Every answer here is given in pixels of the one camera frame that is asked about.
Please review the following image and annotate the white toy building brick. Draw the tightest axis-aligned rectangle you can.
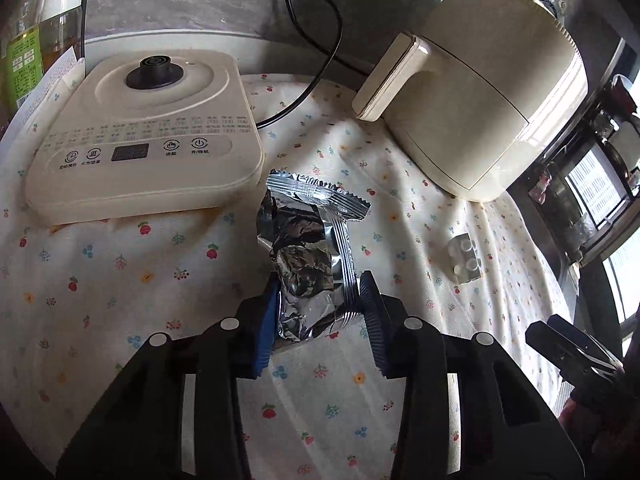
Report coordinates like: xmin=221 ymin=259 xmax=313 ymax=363
xmin=446 ymin=233 xmax=484 ymax=284

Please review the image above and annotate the cream air fryer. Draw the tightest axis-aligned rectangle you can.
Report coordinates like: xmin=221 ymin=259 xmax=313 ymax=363
xmin=350 ymin=0 xmax=589 ymax=204

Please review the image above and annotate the green label oil bottle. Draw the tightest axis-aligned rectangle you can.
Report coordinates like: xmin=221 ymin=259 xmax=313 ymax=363
xmin=0 ymin=0 xmax=94 ymax=117

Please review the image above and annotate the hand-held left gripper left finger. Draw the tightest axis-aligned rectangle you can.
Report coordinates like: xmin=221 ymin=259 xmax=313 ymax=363
xmin=55 ymin=276 xmax=282 ymax=480

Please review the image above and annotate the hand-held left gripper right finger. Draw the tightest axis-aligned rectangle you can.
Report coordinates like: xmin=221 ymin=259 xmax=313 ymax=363
xmin=358 ymin=269 xmax=586 ymax=480

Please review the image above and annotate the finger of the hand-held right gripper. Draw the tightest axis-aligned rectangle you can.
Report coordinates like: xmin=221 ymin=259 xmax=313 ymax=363
xmin=524 ymin=320 xmax=609 ymax=387
xmin=547 ymin=313 xmax=624 ymax=372

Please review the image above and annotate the black power cable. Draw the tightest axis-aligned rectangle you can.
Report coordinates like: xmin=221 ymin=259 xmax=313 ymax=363
xmin=254 ymin=0 xmax=344 ymax=130

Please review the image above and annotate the floral tablecloth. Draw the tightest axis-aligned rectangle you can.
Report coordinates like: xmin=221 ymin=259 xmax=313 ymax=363
xmin=0 ymin=72 xmax=577 ymax=480

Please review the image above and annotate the silver foil wrapper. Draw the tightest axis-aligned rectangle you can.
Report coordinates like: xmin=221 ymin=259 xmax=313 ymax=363
xmin=254 ymin=169 xmax=372 ymax=345

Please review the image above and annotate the window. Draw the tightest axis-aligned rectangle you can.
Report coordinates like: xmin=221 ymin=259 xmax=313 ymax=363
xmin=562 ymin=147 xmax=636 ymax=233

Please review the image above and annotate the cream kettle base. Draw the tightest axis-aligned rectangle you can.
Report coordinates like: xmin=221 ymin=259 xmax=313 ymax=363
xmin=22 ymin=50 xmax=267 ymax=227

